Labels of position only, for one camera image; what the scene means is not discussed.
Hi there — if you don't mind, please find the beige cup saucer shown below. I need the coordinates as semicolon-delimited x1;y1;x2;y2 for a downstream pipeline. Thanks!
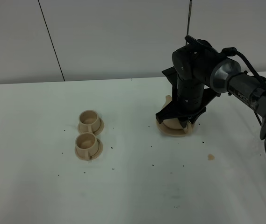
74;139;103;161
77;119;104;136

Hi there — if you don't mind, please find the near beige teacup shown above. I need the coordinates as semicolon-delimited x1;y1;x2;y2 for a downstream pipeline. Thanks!
75;133;99;161

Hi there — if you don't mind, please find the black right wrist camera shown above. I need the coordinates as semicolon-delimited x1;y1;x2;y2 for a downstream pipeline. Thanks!
185;35;218;54

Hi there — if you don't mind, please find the far beige teacup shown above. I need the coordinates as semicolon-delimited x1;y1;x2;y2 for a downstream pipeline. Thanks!
78;110;101;134

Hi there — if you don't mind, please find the near beige cup saucer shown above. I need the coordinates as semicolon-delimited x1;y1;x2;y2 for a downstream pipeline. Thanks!
74;139;103;161

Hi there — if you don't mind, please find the far beige cup saucer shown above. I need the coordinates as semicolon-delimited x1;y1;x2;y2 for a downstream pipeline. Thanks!
77;119;104;136

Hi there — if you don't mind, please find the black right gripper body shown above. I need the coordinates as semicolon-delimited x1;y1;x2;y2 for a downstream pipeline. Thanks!
156;67;221;123

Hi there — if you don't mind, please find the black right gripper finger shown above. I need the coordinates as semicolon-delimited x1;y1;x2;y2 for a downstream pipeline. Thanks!
190;109;205;125
179;118;189;128

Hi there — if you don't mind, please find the beige teacup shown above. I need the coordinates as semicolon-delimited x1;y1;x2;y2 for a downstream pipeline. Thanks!
78;110;101;134
75;133;99;161

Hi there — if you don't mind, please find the beige ceramic teapot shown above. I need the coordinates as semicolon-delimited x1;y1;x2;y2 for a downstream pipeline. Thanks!
157;94;194;136

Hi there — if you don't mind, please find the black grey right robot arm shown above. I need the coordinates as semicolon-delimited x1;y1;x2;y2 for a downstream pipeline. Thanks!
156;44;266;152

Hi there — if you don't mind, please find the round beige teapot saucer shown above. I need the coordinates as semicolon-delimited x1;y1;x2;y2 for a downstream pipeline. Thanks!
156;119;194;137

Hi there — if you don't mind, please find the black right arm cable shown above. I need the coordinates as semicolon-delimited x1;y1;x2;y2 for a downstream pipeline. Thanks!
221;47;266;126

